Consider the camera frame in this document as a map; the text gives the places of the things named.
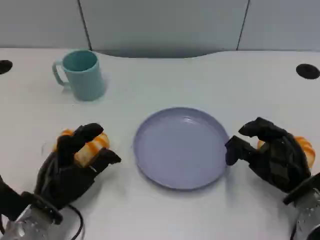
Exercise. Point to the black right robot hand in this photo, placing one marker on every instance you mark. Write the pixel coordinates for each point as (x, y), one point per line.
(280, 160)

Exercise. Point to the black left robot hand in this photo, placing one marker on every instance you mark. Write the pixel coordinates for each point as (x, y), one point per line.
(62, 175)

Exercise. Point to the orange white toy bread roll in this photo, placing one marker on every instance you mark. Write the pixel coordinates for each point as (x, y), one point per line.
(87, 152)
(306, 147)

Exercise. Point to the black table grommet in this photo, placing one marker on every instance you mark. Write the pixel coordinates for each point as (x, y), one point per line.
(4, 67)
(308, 71)

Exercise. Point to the pale green mug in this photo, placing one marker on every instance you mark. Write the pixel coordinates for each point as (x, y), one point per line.
(87, 82)

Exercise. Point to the lilac plate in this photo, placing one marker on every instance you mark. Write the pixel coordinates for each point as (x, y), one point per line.
(180, 150)

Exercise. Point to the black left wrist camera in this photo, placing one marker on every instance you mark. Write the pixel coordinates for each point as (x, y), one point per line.
(7, 200)

